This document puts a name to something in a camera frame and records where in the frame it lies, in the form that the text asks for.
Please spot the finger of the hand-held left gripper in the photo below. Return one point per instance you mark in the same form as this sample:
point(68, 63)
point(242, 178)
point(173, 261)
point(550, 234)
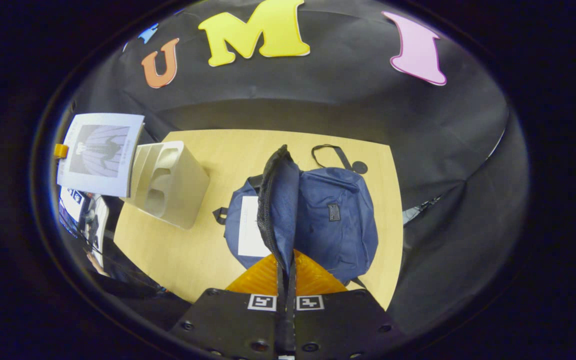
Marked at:
point(60, 151)

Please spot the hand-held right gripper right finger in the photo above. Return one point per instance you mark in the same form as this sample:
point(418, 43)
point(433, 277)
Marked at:
point(343, 322)

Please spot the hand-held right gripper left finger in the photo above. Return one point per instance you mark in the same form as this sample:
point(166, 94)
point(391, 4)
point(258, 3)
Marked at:
point(228, 322)

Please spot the white book with grey picture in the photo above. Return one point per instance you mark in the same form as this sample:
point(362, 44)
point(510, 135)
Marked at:
point(103, 150)

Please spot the blue schoolbag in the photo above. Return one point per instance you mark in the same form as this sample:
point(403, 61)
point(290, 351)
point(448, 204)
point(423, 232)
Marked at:
point(338, 235)

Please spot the white book with patterned cover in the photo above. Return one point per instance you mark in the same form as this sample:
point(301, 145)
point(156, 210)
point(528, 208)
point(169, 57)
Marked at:
point(250, 230)

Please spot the cream plastic bookshelf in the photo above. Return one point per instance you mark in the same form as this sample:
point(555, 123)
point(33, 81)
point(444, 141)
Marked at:
point(183, 195)

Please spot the white printed banner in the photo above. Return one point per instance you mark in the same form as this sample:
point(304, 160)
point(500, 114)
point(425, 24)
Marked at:
point(70, 198)

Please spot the person's dark clothing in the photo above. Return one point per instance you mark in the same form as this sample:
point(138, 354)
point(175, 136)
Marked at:
point(138, 285)

